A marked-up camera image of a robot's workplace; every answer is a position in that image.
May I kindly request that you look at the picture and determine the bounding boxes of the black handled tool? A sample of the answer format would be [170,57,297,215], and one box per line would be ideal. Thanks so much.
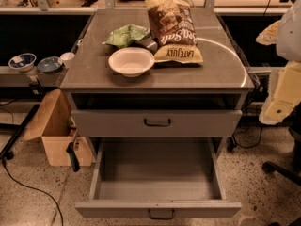
[66,130,80,172]

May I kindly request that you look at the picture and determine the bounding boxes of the white paper bowl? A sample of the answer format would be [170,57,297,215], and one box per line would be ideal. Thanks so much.
[108,47,154,77]

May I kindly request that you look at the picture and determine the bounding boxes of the black tripod leg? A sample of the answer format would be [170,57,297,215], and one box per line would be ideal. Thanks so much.
[0,104,40,159]

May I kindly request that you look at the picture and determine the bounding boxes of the grey drawer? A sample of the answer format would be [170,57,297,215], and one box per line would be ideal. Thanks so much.
[71,110,242,137]
[75,138,242,220]

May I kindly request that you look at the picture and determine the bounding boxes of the grey top drawer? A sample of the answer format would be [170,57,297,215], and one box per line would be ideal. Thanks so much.
[71,110,242,137]

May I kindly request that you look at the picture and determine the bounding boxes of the cardboard box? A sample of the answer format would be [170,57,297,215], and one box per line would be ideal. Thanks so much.
[23,88,94,168]

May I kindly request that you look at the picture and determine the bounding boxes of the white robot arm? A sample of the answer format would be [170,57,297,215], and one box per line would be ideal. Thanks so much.
[256,0,301,125]

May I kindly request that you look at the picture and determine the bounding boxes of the grey drawer cabinet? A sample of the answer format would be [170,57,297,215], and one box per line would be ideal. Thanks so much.
[59,7,256,149]

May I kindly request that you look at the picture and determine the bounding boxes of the green snack bag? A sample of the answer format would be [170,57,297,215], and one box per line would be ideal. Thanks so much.
[104,24,151,49]

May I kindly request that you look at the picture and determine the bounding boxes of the brown Late July chip bag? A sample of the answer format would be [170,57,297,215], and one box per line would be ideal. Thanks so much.
[145,0,203,63]

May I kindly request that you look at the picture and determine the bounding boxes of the black floor cable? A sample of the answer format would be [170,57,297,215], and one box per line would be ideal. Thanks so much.
[1,158,65,226]

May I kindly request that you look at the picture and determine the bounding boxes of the dark blue bowl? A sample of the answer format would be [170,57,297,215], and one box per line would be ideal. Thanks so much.
[38,56,62,73]

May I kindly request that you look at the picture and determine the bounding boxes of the small white cup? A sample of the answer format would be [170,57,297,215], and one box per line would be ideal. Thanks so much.
[60,52,75,68]

